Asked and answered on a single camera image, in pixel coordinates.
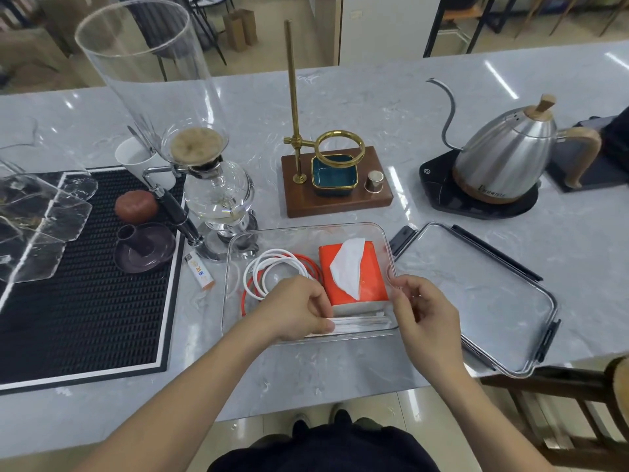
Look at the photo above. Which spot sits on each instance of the white orange lighter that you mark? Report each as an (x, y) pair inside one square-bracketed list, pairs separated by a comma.
[(200, 272)]

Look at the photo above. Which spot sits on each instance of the person's left shoe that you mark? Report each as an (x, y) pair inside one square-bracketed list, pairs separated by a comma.
[(301, 425)]

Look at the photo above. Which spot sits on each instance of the brown paper bag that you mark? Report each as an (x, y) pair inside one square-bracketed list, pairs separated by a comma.
[(234, 33), (250, 26)]

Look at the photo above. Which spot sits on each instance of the white counter cabinet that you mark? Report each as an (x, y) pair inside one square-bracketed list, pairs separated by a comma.
[(393, 29)]

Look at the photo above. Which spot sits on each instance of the black rubber bar mat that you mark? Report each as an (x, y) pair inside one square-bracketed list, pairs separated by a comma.
[(88, 319)]

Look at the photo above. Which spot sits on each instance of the steel gooseneck kettle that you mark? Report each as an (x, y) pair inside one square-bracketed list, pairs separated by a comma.
[(506, 157)]

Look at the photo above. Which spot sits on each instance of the tall clear glass pitcher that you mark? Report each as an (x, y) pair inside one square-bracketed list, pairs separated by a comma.
[(73, 184)]

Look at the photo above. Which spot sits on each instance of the metal spoon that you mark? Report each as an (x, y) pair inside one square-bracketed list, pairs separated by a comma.
[(140, 138)]

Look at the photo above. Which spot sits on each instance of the orange tissue pack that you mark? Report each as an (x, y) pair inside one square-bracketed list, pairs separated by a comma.
[(373, 280)]

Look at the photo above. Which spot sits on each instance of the dark slatted chair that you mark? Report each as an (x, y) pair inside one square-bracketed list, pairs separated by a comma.
[(206, 24)]

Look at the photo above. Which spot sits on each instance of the brown round clay lid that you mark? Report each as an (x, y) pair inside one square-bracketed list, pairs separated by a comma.
[(136, 207)]

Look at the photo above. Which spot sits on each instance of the wooden brass pour-over stand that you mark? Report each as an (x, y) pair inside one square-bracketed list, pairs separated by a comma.
[(300, 201)]

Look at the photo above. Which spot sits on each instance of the purple saucer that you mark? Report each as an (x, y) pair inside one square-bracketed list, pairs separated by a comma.
[(157, 255)]

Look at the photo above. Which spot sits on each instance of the black kettle base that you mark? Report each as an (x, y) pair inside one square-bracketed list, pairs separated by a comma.
[(437, 191)]

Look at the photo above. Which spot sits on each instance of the person's left forearm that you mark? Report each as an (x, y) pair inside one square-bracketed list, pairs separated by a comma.
[(172, 412)]

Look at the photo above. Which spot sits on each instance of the clear plastic container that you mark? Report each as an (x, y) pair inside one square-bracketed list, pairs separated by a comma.
[(295, 235)]

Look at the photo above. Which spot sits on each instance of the small purple cup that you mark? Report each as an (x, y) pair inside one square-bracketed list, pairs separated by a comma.
[(130, 238)]

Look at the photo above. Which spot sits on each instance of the clear container lid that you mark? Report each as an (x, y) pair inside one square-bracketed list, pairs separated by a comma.
[(476, 299)]

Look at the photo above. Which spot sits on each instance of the person's left hand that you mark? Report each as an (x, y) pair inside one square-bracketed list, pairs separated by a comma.
[(290, 309)]

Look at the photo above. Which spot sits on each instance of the person's right shoe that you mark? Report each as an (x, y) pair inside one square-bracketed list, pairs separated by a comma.
[(340, 417)]

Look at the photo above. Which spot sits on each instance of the teal square dish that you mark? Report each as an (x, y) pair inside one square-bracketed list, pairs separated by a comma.
[(334, 176)]

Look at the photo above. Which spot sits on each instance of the person's right hand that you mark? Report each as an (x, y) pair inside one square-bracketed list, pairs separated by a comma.
[(432, 329)]

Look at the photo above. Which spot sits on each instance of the white ceramic cup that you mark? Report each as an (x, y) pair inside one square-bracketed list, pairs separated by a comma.
[(130, 162)]

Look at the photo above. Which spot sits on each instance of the large cardboard box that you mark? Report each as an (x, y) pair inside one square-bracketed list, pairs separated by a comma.
[(64, 12)]

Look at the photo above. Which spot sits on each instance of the person's black clothing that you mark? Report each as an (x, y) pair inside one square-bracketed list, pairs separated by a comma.
[(324, 452)]

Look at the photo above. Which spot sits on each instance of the clear glass pitcher gold trim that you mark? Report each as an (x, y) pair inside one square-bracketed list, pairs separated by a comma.
[(54, 211)]

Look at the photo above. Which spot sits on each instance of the small metal cylinder cap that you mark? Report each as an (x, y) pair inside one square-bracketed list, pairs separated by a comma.
[(374, 182)]

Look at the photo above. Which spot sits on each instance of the person's right forearm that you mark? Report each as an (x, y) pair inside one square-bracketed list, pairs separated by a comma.
[(491, 427)]

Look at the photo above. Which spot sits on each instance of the person's shoe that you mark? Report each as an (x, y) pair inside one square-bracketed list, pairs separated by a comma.
[(340, 417), (301, 425)]

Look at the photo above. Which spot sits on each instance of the dark wooden chair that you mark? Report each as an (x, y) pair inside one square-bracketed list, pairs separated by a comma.
[(550, 380)]

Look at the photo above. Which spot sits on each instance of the glass siphon coffee maker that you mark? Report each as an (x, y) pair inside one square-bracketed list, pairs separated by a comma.
[(147, 78)]

